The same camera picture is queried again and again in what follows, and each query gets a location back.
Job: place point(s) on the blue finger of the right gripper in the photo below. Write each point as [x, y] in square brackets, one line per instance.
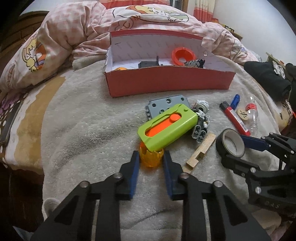
[255, 143]

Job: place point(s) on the wooden notched block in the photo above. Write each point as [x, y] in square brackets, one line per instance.
[199, 154]

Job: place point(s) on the brown wooden headboard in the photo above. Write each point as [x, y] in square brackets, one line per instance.
[25, 26]

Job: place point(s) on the dark patterned fabric beanbag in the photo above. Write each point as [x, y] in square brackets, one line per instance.
[198, 63]

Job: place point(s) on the orange translucent crown cup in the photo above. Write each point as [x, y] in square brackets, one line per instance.
[150, 159]

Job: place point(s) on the orange ping pong ball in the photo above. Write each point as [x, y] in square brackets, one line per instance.
[121, 68]

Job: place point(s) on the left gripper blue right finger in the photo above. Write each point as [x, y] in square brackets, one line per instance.
[167, 162]

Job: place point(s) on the green orange toy cutter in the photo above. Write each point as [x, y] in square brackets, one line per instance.
[164, 129]

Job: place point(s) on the clear plastic bottle red label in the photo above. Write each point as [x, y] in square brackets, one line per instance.
[251, 109]

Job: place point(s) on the grey white towel blanket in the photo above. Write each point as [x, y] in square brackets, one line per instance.
[88, 135]

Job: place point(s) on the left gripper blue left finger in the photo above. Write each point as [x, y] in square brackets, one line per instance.
[134, 165]

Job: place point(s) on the white black robot figure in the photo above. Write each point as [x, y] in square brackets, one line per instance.
[200, 108]

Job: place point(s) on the dotted brown bed sheet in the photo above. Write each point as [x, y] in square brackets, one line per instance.
[10, 106]

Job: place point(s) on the red cardboard box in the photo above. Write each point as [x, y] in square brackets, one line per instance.
[129, 47]

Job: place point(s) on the pink checkered quilt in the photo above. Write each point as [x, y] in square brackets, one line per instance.
[79, 30]

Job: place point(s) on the red white curtain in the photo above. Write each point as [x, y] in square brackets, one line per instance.
[203, 10]

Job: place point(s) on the black clothing pile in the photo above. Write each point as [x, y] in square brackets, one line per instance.
[277, 87]

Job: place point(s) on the black metal tray piece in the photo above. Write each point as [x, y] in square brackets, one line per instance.
[146, 64]

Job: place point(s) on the round wooden chess piece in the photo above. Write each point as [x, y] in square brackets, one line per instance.
[243, 114]

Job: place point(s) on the black tape roll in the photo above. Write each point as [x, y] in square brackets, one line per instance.
[229, 142]

